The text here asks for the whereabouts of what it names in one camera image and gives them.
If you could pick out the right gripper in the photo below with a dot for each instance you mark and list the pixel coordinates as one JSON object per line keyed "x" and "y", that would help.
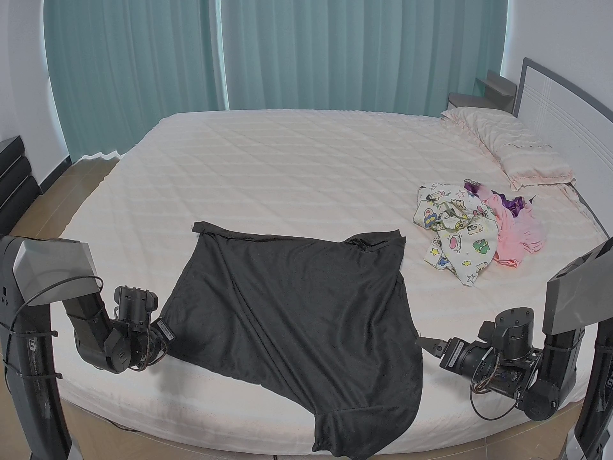
{"x": 462, "y": 355}

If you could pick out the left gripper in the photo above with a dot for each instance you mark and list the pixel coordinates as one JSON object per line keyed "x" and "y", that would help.
{"x": 153, "y": 348}

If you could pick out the black garment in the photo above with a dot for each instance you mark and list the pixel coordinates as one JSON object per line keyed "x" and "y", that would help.
{"x": 297, "y": 304}

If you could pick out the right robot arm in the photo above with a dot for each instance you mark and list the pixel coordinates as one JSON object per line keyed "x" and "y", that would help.
{"x": 574, "y": 295}

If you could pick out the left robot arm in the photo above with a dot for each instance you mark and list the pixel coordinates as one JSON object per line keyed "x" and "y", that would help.
{"x": 33, "y": 266}

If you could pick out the bed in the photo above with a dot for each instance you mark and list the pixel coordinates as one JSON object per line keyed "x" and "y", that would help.
{"x": 287, "y": 170}

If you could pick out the white printed pyjama garment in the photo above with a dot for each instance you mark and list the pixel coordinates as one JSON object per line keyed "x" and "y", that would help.
{"x": 459, "y": 242}

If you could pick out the pink garment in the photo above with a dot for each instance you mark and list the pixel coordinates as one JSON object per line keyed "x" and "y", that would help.
{"x": 522, "y": 233}

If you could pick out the purple garment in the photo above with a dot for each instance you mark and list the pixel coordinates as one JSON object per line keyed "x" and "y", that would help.
{"x": 512, "y": 205}

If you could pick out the pale pink pillow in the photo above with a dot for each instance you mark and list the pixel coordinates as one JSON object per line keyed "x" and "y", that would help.
{"x": 517, "y": 146}

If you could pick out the black chest of drawers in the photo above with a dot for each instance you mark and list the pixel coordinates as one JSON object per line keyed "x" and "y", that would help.
{"x": 14, "y": 175}

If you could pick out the grey bedside table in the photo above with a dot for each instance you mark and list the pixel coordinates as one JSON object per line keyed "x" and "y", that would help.
{"x": 488, "y": 91}

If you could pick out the blue-green curtain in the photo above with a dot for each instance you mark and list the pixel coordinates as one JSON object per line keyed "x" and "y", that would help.
{"x": 134, "y": 65}
{"x": 364, "y": 41}

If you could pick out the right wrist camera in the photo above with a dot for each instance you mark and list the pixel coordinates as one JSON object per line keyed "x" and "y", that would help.
{"x": 488, "y": 332}

